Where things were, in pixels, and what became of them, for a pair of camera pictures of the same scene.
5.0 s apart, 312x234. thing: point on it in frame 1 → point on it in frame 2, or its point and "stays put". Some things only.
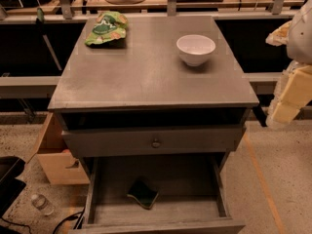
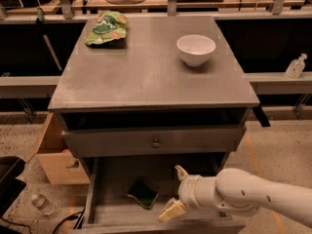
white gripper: [300, 36] → [187, 189]
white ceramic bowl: [195, 49] stays put
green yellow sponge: [144, 194] stays put
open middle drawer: [191, 199] stays put
